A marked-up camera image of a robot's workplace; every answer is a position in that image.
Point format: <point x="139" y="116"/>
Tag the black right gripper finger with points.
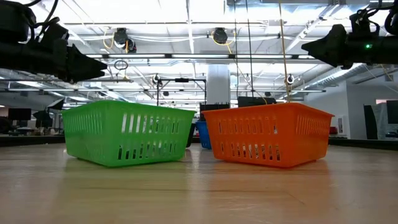
<point x="326" y="42"/>
<point x="332" y="60"/>

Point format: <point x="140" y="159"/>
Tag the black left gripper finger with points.
<point x="84" y="77"/>
<point x="88" y="63"/>

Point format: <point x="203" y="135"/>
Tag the white red-print packet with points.
<point x="257" y="151"/>

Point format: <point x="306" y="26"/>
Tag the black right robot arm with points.
<point x="382" y="46"/>

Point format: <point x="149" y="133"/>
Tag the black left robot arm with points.
<point x="12" y="31"/>

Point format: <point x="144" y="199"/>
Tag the green plastic basket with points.
<point x="93" y="109"/>

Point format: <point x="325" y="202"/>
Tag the black studio softbox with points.
<point x="56" y="104"/>

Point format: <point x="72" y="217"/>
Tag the long ceiling light bar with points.
<point x="140" y="56"/>

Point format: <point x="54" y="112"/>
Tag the black computer monitor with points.
<point x="19" y="114"/>

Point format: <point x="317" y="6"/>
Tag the red storage bin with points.
<point x="332" y="130"/>

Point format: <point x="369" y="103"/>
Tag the black standing panel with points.
<point x="369" y="121"/>

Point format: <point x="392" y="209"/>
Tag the grey hanging cloth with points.
<point x="381" y="121"/>

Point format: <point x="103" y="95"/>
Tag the orange plastic basket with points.
<point x="264" y="110"/>

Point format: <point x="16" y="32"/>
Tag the black flat panel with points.
<point x="256" y="102"/>
<point x="214" y="108"/>

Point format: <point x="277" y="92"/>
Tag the white building column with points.
<point x="217" y="84"/>

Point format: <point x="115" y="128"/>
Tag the blue plastic basket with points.
<point x="205" y="133"/>

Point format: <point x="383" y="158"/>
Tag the silver ventilation duct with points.
<point x="342" y="74"/>

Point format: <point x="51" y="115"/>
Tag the black wall monitor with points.
<point x="392" y="112"/>

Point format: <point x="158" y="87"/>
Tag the black robot station frame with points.
<point x="182" y="80"/>

